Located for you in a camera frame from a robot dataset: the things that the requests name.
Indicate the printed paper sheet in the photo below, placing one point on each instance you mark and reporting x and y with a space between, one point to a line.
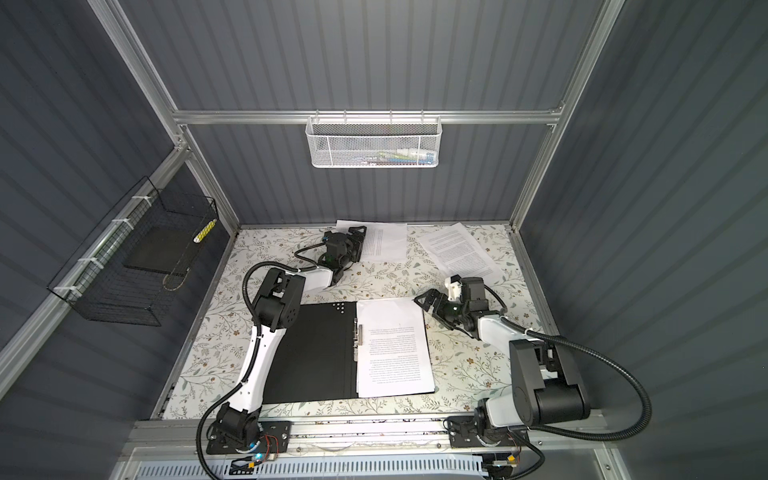
456 252
392 354
384 242

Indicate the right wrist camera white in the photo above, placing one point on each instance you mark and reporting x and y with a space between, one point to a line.
454 286

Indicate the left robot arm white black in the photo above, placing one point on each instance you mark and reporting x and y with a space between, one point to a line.
272 293

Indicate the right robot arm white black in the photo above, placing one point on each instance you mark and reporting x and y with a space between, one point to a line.
546 387

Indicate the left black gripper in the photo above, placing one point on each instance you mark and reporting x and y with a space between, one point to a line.
355 235

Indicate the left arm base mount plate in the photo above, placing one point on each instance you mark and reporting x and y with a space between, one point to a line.
270 437

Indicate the pens in white basket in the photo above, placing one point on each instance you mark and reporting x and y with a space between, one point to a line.
404 156

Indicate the yellow green marker pen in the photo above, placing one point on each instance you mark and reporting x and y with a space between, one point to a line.
204 231

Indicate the white wire mesh basket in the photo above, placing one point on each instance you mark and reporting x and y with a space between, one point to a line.
336 145

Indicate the black pad in basket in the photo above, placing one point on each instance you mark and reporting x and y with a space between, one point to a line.
165 251

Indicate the red folder black inside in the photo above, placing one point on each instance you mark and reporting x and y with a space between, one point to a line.
317 358

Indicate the aluminium front rail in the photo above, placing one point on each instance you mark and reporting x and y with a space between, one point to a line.
322 436

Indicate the black wire mesh basket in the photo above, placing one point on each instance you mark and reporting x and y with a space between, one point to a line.
132 271

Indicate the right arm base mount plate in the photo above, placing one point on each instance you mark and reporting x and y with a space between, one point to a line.
465 431

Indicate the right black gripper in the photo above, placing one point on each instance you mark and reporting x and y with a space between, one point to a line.
442 307

